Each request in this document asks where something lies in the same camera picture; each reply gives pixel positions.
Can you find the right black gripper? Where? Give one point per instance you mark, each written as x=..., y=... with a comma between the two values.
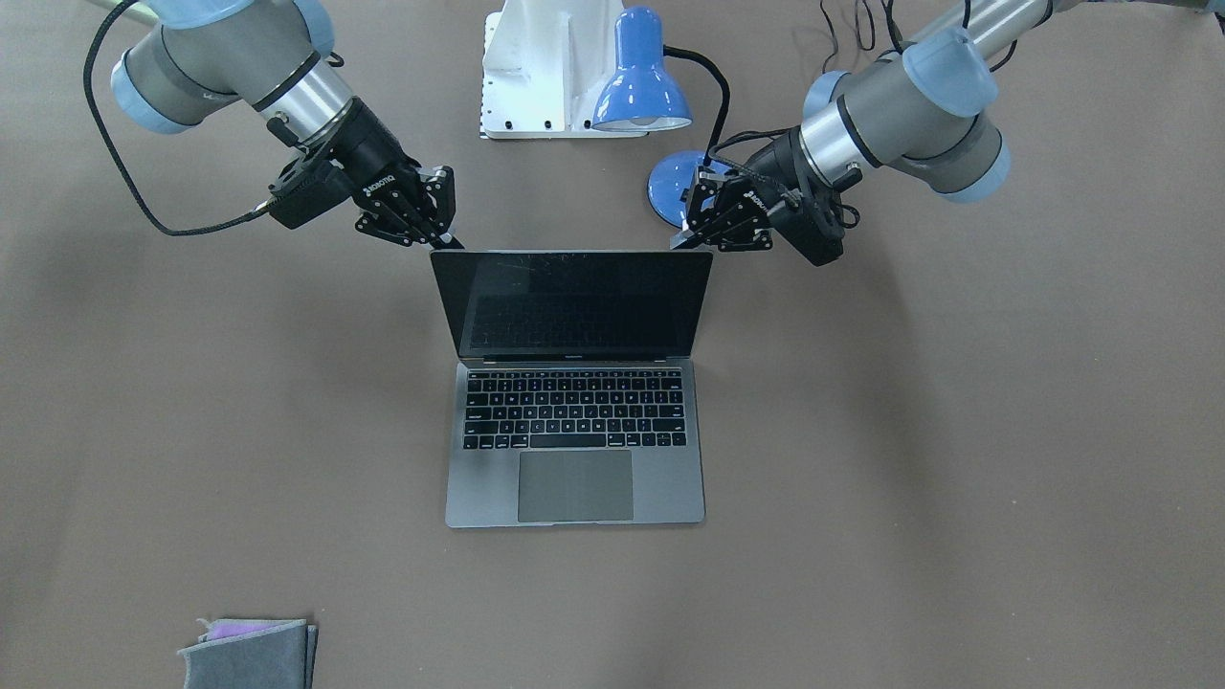
x=368, y=153

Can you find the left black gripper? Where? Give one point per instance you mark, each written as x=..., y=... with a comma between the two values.
x=771, y=172

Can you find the grey laptop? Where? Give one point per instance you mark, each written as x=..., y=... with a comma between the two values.
x=575, y=398

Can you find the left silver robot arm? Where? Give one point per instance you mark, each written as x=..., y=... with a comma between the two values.
x=920, y=108

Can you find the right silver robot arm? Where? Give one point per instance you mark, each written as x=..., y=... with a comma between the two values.
x=277, y=56

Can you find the blue desk lamp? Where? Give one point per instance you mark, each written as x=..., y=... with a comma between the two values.
x=642, y=96

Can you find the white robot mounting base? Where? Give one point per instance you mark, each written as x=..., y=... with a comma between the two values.
x=545, y=64

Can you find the folded grey cloth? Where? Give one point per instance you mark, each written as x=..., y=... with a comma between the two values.
x=252, y=653

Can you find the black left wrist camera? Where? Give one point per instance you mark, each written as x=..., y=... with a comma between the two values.
x=808, y=226

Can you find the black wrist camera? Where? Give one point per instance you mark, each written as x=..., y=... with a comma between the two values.
x=307, y=187
x=808, y=226

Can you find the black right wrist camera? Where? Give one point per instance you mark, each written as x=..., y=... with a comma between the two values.
x=307, y=187

